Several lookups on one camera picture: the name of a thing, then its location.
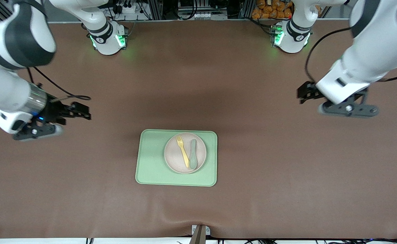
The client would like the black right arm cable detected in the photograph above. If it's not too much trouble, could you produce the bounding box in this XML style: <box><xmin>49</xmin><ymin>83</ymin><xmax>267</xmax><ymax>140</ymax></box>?
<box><xmin>27</xmin><ymin>66</ymin><xmax>91</xmax><ymax>102</ymax></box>

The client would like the orange packaged goods pile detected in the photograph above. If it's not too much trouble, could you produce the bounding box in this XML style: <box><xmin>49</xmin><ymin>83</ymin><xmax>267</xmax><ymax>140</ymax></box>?
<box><xmin>252</xmin><ymin>0</ymin><xmax>294</xmax><ymax>19</ymax></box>

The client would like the yellow plastic fork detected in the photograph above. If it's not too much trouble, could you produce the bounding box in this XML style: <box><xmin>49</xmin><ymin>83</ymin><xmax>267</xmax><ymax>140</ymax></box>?
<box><xmin>176</xmin><ymin>136</ymin><xmax>190</xmax><ymax>169</ymax></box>

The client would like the metal table clamp bracket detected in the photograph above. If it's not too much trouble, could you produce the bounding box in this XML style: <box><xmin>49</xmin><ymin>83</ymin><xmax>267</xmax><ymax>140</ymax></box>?
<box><xmin>191</xmin><ymin>224</ymin><xmax>211</xmax><ymax>244</ymax></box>

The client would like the round beige plate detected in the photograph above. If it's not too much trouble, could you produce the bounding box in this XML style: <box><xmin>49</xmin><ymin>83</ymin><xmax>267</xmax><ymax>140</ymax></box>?
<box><xmin>164</xmin><ymin>133</ymin><xmax>207</xmax><ymax>175</ymax></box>

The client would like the light green rectangular tray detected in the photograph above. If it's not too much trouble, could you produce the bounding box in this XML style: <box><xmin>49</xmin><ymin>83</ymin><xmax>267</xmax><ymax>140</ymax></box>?
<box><xmin>135</xmin><ymin>129</ymin><xmax>218</xmax><ymax>187</ymax></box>

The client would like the brown table mat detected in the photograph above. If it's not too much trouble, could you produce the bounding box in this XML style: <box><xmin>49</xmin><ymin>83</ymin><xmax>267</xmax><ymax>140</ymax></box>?
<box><xmin>0</xmin><ymin>20</ymin><xmax>397</xmax><ymax>239</ymax></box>

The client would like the white power strip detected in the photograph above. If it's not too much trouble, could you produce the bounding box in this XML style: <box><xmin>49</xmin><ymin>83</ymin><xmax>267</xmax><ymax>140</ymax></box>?
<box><xmin>119</xmin><ymin>3</ymin><xmax>151</xmax><ymax>21</ymax></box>

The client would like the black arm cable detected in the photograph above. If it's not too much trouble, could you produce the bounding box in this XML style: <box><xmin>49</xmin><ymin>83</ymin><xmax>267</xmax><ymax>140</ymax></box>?
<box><xmin>304</xmin><ymin>27</ymin><xmax>397</xmax><ymax>85</ymax></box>
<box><xmin>27</xmin><ymin>66</ymin><xmax>91</xmax><ymax>102</ymax></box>

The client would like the green plastic spoon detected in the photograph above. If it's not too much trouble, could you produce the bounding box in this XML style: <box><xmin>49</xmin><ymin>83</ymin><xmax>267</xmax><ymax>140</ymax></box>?
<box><xmin>189</xmin><ymin>139</ymin><xmax>198</xmax><ymax>170</ymax></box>

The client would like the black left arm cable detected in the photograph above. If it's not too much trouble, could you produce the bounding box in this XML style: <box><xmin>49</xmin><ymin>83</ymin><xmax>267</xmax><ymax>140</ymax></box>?
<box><xmin>304</xmin><ymin>27</ymin><xmax>397</xmax><ymax>85</ymax></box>

